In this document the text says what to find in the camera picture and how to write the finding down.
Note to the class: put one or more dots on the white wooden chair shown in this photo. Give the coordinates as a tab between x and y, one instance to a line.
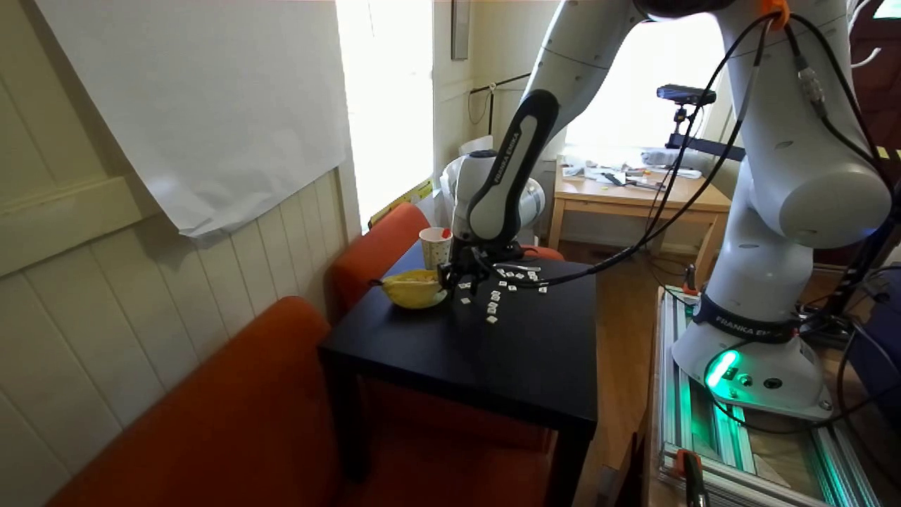
469	172

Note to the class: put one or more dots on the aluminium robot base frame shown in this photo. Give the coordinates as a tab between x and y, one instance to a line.
748	459

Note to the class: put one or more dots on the white paper sheet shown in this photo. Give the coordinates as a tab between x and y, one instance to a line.
224	107

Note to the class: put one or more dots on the paper cup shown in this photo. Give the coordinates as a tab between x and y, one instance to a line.
434	245

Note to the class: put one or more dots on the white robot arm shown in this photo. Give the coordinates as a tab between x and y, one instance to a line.
806	177

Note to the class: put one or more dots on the yellow bag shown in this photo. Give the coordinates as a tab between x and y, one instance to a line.
416	287

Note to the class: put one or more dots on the wooden side table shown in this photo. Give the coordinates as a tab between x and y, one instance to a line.
689	201

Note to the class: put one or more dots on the black square table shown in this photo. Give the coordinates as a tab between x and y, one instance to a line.
537	363

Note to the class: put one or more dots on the black camera on stand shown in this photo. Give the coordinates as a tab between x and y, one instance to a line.
689	104

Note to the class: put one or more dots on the orange sofa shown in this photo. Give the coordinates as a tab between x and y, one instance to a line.
251	428

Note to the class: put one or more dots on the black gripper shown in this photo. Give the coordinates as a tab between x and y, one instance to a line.
476	256

